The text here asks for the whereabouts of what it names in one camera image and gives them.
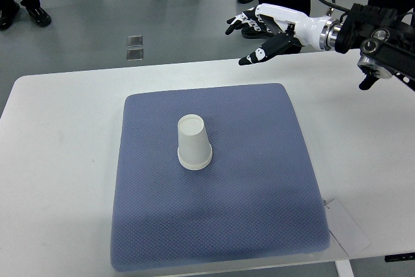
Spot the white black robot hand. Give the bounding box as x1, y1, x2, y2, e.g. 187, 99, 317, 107
225, 3, 338, 66

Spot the white paper cup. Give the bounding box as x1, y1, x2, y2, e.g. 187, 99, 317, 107
178, 158, 212, 171
177, 114, 213, 163

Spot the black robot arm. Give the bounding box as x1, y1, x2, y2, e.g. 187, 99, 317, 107
323, 3, 414, 90

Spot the upper floor outlet plate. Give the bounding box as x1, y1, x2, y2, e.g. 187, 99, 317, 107
126, 35, 143, 47

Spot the floor outlet plate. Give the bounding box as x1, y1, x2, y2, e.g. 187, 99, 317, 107
126, 35, 143, 47
126, 48, 144, 61

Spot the lower floor outlet plate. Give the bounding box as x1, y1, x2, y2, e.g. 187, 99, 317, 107
126, 48, 144, 61

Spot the blue textured foam cushion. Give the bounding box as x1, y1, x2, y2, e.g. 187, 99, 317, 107
111, 83, 330, 272

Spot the white paper tag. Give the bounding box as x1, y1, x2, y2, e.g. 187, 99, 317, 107
325, 199, 371, 256

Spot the white table leg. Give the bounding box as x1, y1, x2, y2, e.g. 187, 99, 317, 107
335, 260, 354, 277

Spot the black table control panel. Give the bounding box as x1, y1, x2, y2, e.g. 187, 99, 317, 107
385, 252, 415, 263

